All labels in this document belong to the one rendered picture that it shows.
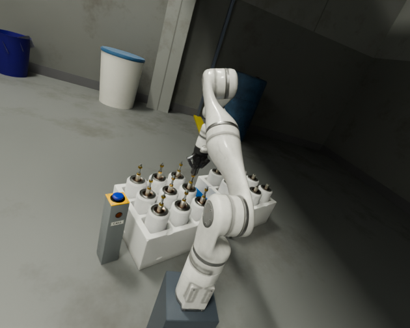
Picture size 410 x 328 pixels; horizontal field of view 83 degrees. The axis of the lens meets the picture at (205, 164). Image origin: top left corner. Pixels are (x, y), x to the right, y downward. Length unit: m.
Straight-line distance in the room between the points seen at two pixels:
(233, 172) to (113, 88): 2.51
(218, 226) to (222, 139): 0.21
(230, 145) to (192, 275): 0.33
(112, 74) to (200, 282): 2.59
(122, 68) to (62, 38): 1.03
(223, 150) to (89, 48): 3.15
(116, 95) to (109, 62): 0.35
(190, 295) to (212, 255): 0.14
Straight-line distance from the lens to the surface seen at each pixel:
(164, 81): 3.28
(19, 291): 1.09
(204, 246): 0.54
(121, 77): 2.92
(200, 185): 1.50
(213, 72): 0.74
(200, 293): 0.65
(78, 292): 1.06
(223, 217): 0.48
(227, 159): 0.57
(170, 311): 0.69
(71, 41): 3.65
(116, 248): 1.08
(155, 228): 1.02
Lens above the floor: 0.88
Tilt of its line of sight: 24 degrees down
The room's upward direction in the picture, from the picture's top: 19 degrees clockwise
